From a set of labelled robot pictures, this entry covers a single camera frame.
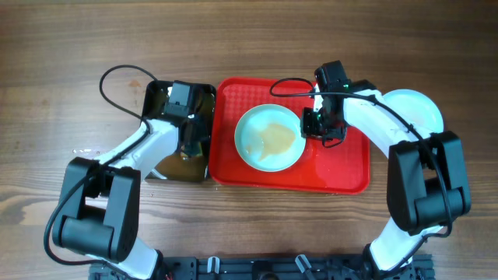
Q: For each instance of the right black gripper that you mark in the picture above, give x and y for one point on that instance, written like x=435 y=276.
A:
x=308 y=130

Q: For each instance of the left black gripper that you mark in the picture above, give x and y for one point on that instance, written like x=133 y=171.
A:
x=200 y=129

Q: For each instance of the green yellow sponge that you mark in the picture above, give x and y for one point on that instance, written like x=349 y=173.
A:
x=192 y=149

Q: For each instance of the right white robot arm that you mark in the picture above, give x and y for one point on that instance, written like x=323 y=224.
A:
x=427 y=184

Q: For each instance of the red plastic tray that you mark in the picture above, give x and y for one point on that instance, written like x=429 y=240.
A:
x=344 y=169

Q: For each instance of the white plate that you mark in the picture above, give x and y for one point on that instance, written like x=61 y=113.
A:
x=417 y=107
x=268 y=138

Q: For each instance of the black water basin tray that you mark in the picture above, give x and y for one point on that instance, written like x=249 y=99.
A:
x=177 y=166

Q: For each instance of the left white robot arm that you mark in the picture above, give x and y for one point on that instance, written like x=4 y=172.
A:
x=98 y=208

